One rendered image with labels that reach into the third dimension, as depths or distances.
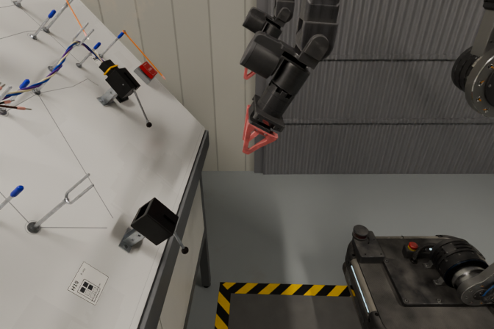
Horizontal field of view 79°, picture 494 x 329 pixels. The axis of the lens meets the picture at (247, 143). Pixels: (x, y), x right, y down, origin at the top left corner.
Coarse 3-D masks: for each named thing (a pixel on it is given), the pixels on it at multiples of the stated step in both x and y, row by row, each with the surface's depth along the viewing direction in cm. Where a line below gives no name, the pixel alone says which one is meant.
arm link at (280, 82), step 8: (288, 56) 56; (288, 64) 55; (296, 64) 55; (280, 72) 56; (288, 72) 55; (296, 72) 55; (304, 72) 55; (280, 80) 56; (288, 80) 55; (296, 80) 55; (304, 80) 56; (280, 88) 57; (288, 88) 56; (296, 88) 57
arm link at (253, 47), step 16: (256, 32) 55; (256, 48) 53; (272, 48) 54; (288, 48) 53; (304, 48) 51; (320, 48) 51; (240, 64) 55; (256, 64) 54; (272, 64) 54; (304, 64) 53
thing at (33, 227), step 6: (84, 180) 40; (90, 186) 39; (66, 192) 41; (84, 192) 40; (66, 198) 41; (78, 198) 40; (60, 204) 42; (54, 210) 42; (48, 216) 43; (42, 222) 43; (30, 228) 44; (36, 228) 44
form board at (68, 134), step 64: (0, 0) 65; (64, 0) 85; (0, 64) 56; (64, 64) 70; (128, 64) 93; (0, 128) 49; (64, 128) 59; (128, 128) 75; (192, 128) 103; (0, 192) 43; (64, 192) 51; (128, 192) 63; (0, 256) 39; (64, 256) 45; (128, 256) 54; (0, 320) 36; (64, 320) 41; (128, 320) 48
